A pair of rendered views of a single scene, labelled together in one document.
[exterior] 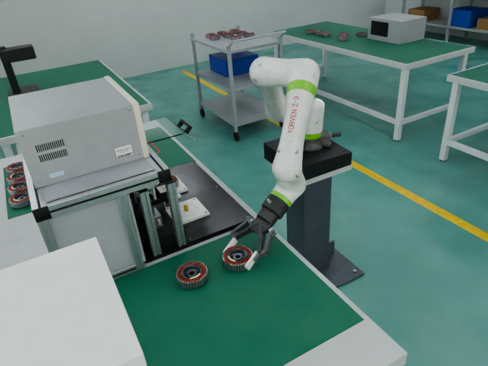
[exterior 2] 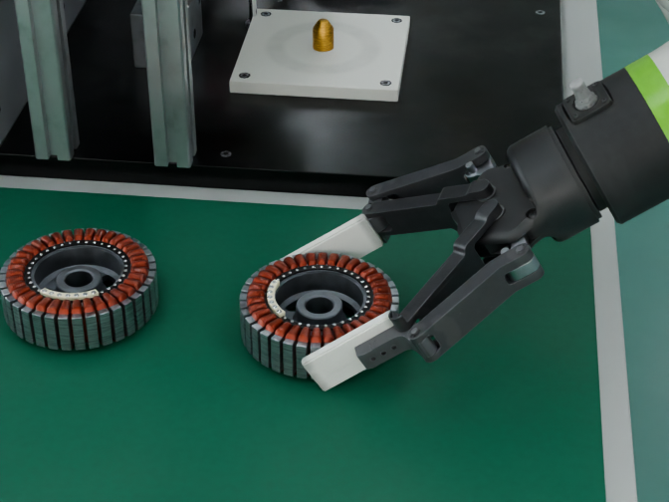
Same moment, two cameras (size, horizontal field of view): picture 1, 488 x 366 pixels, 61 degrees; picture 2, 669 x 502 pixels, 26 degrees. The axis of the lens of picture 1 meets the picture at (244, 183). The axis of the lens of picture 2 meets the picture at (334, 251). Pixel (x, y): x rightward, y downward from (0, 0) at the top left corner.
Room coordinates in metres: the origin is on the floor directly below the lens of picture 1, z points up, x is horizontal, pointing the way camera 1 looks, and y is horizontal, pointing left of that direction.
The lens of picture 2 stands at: (0.49, -0.41, 1.39)
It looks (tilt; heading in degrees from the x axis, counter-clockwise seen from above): 35 degrees down; 33
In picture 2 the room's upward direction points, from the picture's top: straight up
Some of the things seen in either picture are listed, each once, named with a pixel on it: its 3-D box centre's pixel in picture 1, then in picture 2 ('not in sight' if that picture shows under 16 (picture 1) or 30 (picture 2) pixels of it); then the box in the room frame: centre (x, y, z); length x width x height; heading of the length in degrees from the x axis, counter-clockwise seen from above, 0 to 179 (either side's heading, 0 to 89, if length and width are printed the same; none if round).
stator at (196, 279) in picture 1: (192, 274); (80, 287); (1.10, 0.21, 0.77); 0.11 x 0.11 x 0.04
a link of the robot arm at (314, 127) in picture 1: (307, 116); not in sight; (1.93, -0.35, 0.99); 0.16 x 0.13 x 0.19; 72
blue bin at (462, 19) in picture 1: (468, 17); not in sight; (7.13, -3.92, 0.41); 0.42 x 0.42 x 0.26; 25
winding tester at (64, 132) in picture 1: (76, 125); not in sight; (1.47, 0.60, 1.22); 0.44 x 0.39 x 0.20; 27
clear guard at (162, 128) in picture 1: (154, 136); not in sight; (1.73, 0.39, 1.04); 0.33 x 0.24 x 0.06; 117
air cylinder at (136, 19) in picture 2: (154, 218); (167, 23); (1.43, 0.39, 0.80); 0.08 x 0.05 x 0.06; 27
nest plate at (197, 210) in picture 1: (186, 210); (323, 52); (1.49, 0.26, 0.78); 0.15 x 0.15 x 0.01; 27
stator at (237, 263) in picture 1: (237, 258); (319, 313); (1.17, 0.05, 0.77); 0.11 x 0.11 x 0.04
